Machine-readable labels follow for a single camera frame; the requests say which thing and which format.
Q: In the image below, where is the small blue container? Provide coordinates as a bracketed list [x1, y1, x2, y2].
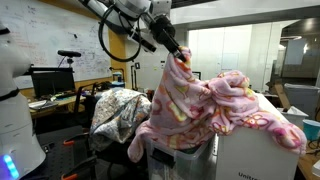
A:
[110, 66, 127, 89]

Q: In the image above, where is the clear plastic storage bin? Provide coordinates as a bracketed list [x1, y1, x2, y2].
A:
[144, 134, 218, 180]

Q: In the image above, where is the white computer keyboard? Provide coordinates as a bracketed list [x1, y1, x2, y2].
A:
[28, 99, 60, 111]

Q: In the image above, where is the floral patchwork quilt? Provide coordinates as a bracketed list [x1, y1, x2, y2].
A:
[89, 87, 153, 153]

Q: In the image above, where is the black office chair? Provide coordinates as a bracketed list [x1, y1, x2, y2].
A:
[73, 83, 148, 180]

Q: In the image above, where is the black framed tablet screen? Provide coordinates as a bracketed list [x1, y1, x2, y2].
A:
[191, 70, 202, 81]

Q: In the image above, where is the grey trash bin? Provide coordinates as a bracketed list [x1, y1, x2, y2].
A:
[283, 83, 320, 118]

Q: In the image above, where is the wooden office desk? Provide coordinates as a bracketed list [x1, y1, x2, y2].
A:
[28, 87, 116, 119]

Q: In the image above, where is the large white cardboard box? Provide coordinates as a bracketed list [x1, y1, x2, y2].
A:
[214, 93, 303, 180]

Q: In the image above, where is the large wall whiteboard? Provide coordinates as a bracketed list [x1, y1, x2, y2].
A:
[0, 0, 113, 90]

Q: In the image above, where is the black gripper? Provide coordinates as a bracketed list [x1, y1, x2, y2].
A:
[149, 15, 189, 64]

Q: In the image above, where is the orange handled clamp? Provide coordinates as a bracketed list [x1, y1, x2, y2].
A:
[60, 156, 99, 180]
[62, 131, 98, 148]

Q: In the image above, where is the wide black desktop monitor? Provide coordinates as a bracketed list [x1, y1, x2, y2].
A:
[30, 67, 77, 100]

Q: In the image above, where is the flattened brown cardboard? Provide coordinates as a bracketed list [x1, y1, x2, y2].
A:
[268, 79, 292, 109]

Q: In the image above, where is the teal plastic cup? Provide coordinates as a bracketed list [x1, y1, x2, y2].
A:
[302, 119, 320, 142]

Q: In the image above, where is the small white open box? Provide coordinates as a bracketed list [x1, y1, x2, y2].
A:
[278, 105, 310, 127]

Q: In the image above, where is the black camera on stand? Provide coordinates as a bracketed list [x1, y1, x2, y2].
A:
[57, 49, 83, 68]

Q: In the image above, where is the pink patterned fleece blanket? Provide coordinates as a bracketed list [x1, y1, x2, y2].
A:
[127, 46, 308, 164]

